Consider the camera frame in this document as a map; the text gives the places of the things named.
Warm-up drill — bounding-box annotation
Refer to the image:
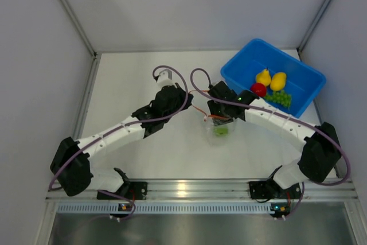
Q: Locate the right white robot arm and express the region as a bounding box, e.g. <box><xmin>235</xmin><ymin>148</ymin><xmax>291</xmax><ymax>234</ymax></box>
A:
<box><xmin>208</xmin><ymin>81</ymin><xmax>341</xmax><ymax>197</ymax></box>

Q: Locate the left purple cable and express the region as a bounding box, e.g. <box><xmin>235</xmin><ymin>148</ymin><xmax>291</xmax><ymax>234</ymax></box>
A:
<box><xmin>48</xmin><ymin>65</ymin><xmax>190</xmax><ymax>191</ymax></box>

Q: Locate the clear zip top bag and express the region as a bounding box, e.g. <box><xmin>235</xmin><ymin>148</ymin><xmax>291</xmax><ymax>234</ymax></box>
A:
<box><xmin>192</xmin><ymin>104</ymin><xmax>236</xmax><ymax>146</ymax></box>

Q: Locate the aluminium mounting rail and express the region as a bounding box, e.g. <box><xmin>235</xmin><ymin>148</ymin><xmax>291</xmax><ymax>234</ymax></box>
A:
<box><xmin>45</xmin><ymin>178</ymin><xmax>356</xmax><ymax>201</ymax></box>

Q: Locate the slotted cable duct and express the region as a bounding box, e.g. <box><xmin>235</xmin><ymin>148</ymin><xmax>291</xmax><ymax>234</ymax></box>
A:
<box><xmin>57</xmin><ymin>203</ymin><xmax>287</xmax><ymax>215</ymax></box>

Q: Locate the green fake lime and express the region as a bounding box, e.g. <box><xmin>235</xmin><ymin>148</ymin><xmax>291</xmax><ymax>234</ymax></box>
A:
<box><xmin>213</xmin><ymin>126</ymin><xmax>229</xmax><ymax>137</ymax></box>

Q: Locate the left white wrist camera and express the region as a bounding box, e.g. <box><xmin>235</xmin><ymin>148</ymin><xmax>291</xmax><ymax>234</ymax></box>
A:
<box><xmin>155</xmin><ymin>69</ymin><xmax>174</xmax><ymax>88</ymax></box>

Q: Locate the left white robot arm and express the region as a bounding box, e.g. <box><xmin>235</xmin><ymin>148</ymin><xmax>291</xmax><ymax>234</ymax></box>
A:
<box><xmin>50</xmin><ymin>84</ymin><xmax>193</xmax><ymax>199</ymax></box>

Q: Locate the blue plastic bin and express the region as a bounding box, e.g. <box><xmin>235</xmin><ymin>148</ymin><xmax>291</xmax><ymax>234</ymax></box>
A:
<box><xmin>220</xmin><ymin>38</ymin><xmax>326</xmax><ymax>118</ymax></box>

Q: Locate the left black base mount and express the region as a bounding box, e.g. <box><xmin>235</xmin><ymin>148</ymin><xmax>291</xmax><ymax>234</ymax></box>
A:
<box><xmin>97</xmin><ymin>181</ymin><xmax>148</xmax><ymax>201</ymax></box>

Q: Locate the yellow fake pepper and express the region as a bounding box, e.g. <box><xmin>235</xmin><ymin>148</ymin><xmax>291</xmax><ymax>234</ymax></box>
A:
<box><xmin>255</xmin><ymin>68</ymin><xmax>271</xmax><ymax>87</ymax></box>

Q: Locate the red fake apple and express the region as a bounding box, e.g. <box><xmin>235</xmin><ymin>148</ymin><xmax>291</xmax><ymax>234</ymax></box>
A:
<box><xmin>250</xmin><ymin>83</ymin><xmax>267</xmax><ymax>98</ymax></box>

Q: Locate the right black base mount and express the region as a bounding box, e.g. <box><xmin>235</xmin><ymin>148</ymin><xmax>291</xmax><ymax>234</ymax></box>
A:
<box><xmin>248</xmin><ymin>181</ymin><xmax>273</xmax><ymax>203</ymax></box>

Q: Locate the green fake lettuce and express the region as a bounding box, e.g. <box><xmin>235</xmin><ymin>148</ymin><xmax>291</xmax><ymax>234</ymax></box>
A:
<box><xmin>264</xmin><ymin>90</ymin><xmax>292</xmax><ymax>108</ymax></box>

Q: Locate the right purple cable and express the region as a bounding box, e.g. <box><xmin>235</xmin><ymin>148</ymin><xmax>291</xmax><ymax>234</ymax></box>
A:
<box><xmin>190</xmin><ymin>68</ymin><xmax>352</xmax><ymax>185</ymax></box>

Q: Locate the purple cable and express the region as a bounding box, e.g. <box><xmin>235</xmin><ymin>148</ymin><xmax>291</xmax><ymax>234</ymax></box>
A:
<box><xmin>190</xmin><ymin>68</ymin><xmax>352</xmax><ymax>185</ymax></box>
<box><xmin>48</xmin><ymin>65</ymin><xmax>190</xmax><ymax>191</ymax></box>

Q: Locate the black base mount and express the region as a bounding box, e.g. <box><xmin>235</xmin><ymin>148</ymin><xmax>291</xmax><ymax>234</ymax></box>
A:
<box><xmin>97</xmin><ymin>181</ymin><xmax>148</xmax><ymax>201</ymax></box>
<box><xmin>248</xmin><ymin>181</ymin><xmax>273</xmax><ymax>203</ymax></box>

